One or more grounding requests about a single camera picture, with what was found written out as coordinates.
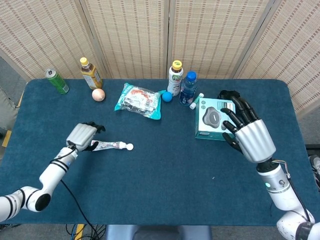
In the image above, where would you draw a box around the white yellow-capped drink bottle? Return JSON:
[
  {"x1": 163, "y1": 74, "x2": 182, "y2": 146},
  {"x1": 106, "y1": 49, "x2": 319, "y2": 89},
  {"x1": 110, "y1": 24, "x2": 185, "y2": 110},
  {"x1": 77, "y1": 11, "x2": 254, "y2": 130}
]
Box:
[{"x1": 166, "y1": 59, "x2": 185, "y2": 97}]

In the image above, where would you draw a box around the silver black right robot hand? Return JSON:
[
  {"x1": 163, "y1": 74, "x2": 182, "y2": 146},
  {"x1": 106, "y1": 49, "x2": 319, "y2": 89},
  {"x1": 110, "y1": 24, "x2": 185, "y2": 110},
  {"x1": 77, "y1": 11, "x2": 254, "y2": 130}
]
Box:
[{"x1": 220, "y1": 96, "x2": 277, "y2": 164}]

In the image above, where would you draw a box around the teal Philips speaker box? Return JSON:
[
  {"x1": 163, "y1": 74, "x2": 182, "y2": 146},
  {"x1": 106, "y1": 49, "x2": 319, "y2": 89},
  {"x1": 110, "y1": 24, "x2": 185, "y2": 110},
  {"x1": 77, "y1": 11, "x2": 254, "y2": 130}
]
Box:
[{"x1": 194, "y1": 97, "x2": 240, "y2": 141}]

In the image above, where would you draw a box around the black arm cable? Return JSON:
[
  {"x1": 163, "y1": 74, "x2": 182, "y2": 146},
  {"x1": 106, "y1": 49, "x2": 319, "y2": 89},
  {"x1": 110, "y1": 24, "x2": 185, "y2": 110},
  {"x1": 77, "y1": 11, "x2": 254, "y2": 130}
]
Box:
[
  {"x1": 273, "y1": 159, "x2": 316, "y2": 223},
  {"x1": 49, "y1": 141, "x2": 97, "y2": 240}
]

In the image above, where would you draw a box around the yellow tea bottle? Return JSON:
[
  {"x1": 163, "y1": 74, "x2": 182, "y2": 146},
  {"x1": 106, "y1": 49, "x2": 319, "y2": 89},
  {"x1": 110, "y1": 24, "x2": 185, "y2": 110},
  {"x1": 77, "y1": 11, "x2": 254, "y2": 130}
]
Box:
[{"x1": 79, "y1": 57, "x2": 104, "y2": 90}]

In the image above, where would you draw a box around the grey sneaker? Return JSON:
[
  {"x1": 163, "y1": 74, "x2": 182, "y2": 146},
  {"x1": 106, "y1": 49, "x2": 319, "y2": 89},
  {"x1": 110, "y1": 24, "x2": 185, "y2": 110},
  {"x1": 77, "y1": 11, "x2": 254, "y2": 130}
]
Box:
[{"x1": 308, "y1": 154, "x2": 320, "y2": 192}]

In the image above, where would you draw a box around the bamboo folding screen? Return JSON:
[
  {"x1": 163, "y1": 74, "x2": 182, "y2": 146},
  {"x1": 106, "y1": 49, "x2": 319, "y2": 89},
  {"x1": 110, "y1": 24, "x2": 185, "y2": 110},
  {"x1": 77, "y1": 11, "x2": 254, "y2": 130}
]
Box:
[{"x1": 0, "y1": 0, "x2": 320, "y2": 118}]

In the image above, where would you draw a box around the green drink can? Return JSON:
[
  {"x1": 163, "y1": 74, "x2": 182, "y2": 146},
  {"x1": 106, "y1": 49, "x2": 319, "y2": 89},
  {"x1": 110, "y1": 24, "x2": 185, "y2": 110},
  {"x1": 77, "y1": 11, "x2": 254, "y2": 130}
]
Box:
[{"x1": 45, "y1": 68, "x2": 70, "y2": 95}]

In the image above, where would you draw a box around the teal snack bag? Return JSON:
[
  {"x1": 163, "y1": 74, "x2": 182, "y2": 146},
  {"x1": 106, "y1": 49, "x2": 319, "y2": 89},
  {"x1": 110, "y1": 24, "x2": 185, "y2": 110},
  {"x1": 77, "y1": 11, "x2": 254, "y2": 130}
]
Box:
[{"x1": 114, "y1": 82, "x2": 167, "y2": 121}]

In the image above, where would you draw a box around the blue felt table cover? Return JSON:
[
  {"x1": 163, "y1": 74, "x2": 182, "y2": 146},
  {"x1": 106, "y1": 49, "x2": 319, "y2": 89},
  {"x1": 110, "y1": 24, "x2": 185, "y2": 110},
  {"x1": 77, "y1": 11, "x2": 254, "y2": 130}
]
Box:
[{"x1": 0, "y1": 78, "x2": 320, "y2": 227}]

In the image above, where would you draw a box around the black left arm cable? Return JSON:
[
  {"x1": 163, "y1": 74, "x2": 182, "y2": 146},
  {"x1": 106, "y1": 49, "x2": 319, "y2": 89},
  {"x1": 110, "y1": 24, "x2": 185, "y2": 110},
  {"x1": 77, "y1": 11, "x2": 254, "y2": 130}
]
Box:
[{"x1": 49, "y1": 141, "x2": 97, "y2": 240}]

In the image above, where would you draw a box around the floral white toothpaste tube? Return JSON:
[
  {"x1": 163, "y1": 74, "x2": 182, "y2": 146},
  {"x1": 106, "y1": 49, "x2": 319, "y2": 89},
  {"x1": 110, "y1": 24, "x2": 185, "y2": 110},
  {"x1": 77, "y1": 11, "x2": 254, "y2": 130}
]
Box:
[{"x1": 90, "y1": 140, "x2": 135, "y2": 152}]

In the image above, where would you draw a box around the blue-capped water bottle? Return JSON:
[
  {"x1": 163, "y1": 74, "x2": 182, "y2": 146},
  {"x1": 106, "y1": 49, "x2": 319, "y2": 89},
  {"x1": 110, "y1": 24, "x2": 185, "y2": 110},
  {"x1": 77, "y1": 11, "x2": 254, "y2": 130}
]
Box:
[{"x1": 179, "y1": 71, "x2": 198, "y2": 106}]

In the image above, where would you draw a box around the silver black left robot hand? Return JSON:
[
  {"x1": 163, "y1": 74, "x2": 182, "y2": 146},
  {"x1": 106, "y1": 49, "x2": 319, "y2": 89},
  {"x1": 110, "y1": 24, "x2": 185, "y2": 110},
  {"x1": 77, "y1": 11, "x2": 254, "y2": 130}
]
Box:
[{"x1": 65, "y1": 121, "x2": 107, "y2": 153}]

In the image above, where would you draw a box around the beige onion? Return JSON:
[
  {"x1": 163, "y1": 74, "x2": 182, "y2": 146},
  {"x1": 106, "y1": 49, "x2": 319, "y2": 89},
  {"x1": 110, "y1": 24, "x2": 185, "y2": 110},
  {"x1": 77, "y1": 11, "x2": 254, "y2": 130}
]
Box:
[{"x1": 91, "y1": 88, "x2": 106, "y2": 102}]

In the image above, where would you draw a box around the small white tube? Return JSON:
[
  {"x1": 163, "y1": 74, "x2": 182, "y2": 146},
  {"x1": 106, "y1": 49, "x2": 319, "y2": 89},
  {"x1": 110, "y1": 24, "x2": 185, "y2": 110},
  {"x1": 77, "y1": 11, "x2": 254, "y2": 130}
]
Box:
[{"x1": 189, "y1": 92, "x2": 205, "y2": 110}]

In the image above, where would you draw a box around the black floor cable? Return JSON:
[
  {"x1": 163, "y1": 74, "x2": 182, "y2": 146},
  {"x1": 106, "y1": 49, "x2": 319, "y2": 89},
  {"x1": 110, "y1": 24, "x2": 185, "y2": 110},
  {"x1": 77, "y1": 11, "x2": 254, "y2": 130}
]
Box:
[{"x1": 65, "y1": 223, "x2": 107, "y2": 240}]

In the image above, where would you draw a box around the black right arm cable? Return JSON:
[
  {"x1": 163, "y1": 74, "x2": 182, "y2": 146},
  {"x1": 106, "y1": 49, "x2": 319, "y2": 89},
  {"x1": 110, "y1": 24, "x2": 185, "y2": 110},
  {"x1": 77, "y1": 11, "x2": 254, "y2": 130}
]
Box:
[{"x1": 273, "y1": 159, "x2": 316, "y2": 223}]

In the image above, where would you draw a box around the yellow floor strip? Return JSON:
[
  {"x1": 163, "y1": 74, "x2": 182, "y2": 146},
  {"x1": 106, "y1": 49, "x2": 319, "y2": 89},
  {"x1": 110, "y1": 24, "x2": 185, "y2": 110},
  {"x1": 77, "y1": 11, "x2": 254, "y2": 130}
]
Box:
[{"x1": 74, "y1": 223, "x2": 85, "y2": 240}]

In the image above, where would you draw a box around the blue grey padded seat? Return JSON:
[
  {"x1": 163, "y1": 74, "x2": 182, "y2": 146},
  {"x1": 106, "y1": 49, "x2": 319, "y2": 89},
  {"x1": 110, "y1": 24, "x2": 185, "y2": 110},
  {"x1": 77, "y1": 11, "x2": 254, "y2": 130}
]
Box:
[{"x1": 103, "y1": 224, "x2": 213, "y2": 240}]

